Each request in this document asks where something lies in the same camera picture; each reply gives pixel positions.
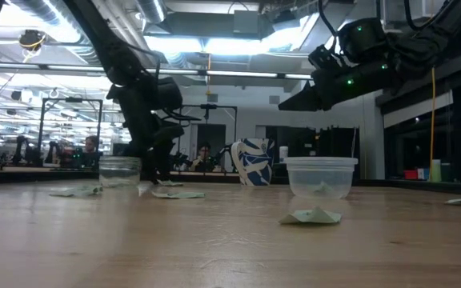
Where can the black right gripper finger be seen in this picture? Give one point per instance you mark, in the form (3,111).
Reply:
(310,106)
(308,94)

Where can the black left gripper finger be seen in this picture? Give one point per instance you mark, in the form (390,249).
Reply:
(164,148)
(144,160)

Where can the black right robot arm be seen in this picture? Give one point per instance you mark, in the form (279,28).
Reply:
(434,32)

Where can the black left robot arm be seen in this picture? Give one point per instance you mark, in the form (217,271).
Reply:
(106,44)

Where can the black background robot arm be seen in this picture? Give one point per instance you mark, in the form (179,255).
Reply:
(178,160)
(20,150)

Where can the black partition panel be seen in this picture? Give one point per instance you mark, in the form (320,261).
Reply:
(302,144)

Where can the person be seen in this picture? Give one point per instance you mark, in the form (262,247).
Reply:
(203,154)
(91,146)

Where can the white bottle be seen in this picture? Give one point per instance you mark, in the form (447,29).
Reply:
(283,154)

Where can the black tripod stand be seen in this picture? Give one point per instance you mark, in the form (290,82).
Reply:
(208,106)

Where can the clear plastic round container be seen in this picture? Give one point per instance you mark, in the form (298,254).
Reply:
(320,172)

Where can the long ceiling light strip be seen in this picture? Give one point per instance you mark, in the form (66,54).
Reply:
(238,73)

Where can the blue white patterned mug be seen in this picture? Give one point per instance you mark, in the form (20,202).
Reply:
(254,164)

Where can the grey ceiling box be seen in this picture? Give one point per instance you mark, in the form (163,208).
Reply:
(245,22)

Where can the red box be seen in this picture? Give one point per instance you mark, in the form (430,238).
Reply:
(410,174)

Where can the blue white box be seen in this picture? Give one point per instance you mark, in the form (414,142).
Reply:
(422,174)

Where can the pale green cup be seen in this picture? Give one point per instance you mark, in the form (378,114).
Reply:
(435,171)

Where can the grey wall speaker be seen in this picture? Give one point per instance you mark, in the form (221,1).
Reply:
(212,98)
(274,99)

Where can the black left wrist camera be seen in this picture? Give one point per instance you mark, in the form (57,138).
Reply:
(169,94)

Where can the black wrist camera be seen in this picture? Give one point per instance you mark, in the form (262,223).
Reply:
(322,58)
(169,94)

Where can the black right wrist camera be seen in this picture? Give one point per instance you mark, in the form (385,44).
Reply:
(322,58)

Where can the black background rig frame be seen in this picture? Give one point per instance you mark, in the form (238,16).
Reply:
(72,100)
(224,106)

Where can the silver air duct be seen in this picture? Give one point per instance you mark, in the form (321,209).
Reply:
(152,10)

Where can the black ceiling dome camera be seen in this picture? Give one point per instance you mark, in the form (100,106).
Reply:
(32,39)

